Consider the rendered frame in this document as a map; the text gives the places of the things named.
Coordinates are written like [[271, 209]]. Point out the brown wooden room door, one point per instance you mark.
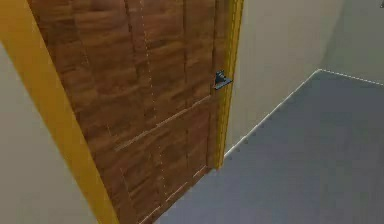
[[140, 100]]

